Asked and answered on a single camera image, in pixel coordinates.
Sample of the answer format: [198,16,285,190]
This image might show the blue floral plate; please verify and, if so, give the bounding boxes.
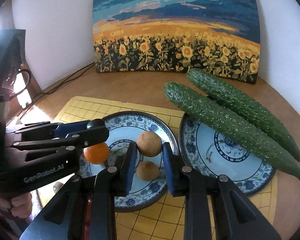
[179,114,277,197]
[77,111,180,213]

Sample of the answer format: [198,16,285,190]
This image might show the small brown round fruit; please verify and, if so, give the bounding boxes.
[136,161,160,181]

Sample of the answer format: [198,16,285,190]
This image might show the person's left hand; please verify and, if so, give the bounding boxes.
[0,191,33,222]

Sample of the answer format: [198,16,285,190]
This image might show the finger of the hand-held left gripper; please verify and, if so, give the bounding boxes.
[15,119,106,140]
[11,127,110,165]

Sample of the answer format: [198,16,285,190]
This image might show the large brown round fruit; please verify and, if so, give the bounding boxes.
[136,131,163,157]

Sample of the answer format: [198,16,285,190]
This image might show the green cucumber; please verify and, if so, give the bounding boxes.
[187,68,300,162]
[164,82,300,185]

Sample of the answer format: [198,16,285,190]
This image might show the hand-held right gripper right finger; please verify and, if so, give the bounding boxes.
[162,142,282,240]

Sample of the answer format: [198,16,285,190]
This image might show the yellow grid mat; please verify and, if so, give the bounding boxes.
[35,96,278,240]

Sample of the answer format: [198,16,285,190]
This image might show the sunflower field painting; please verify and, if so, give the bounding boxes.
[92,0,262,85]

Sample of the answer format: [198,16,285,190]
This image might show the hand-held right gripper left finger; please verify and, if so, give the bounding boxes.
[41,142,138,240]

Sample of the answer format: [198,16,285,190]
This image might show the small orange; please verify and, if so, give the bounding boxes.
[84,142,110,165]

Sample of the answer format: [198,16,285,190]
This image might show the black cable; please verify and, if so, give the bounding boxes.
[5,63,95,128]

